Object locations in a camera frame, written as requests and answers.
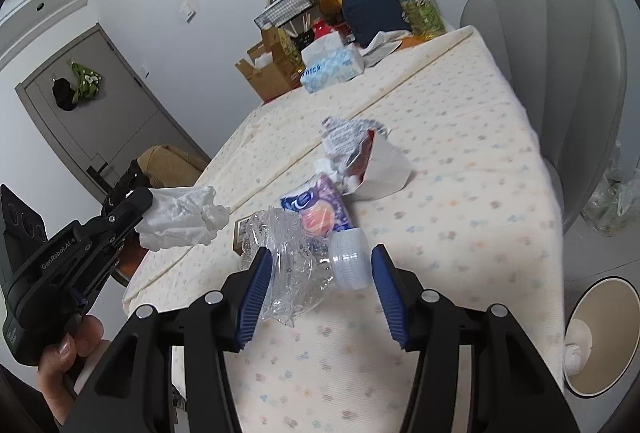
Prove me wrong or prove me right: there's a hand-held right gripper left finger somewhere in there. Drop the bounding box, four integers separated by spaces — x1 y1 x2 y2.
60 245 273 433

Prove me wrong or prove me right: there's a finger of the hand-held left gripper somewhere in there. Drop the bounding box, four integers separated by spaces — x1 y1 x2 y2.
102 159 151 206
75 187 154 260

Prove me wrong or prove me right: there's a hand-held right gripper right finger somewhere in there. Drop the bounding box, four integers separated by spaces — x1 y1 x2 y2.
370 244 583 433

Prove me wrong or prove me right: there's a white tissue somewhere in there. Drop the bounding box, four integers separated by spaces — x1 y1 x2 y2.
135 185 231 253

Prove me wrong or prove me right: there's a crushed clear plastic bottle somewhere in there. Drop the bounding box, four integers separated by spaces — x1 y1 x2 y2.
237 207 336 328

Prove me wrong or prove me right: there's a white plastic bottle cap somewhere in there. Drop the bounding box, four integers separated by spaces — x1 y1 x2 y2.
327 228 373 291

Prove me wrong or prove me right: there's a small brown box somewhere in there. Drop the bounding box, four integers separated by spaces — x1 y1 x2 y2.
233 215 266 259

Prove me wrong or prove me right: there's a purple snack wrapper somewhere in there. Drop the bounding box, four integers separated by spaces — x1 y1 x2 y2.
280 173 358 239

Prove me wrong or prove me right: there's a white and red paper packet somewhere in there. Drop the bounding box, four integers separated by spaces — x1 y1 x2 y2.
345 128 411 200

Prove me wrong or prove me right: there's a printed paper wrapper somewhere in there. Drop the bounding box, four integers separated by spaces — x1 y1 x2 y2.
320 117 391 174

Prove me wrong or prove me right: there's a beige trash bin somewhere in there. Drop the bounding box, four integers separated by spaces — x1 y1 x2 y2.
562 277 640 398

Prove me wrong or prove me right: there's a person's left hand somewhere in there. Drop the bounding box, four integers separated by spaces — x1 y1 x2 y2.
37 313 113 424

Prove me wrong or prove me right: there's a tan cardboard box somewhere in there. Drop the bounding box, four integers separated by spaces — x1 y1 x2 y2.
136 144 211 188

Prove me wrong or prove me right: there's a grey door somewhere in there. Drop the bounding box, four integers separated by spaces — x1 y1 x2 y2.
15 24 211 204

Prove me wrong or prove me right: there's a black hat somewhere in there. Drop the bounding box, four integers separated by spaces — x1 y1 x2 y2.
51 77 78 111

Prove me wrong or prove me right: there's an open cardboard box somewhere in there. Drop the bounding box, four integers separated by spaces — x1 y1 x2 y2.
235 27 306 102

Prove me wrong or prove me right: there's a white tissue wad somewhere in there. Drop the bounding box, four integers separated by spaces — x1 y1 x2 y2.
564 319 595 375

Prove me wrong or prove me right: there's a blue tissue pack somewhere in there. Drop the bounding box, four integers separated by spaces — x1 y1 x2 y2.
300 34 368 94

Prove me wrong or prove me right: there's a clear plastic bag of bottles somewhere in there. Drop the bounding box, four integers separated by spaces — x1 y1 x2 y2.
582 140 640 238

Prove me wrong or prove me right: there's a white paper sheet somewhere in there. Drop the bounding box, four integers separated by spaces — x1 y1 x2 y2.
357 30 413 66

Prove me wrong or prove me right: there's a grey chair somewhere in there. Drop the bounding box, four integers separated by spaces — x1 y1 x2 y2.
460 0 628 236

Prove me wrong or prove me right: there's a navy tote bag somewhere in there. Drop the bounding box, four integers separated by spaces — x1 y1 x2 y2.
341 0 413 48

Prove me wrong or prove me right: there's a black wire basket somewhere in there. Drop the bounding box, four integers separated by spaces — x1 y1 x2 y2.
253 0 322 31

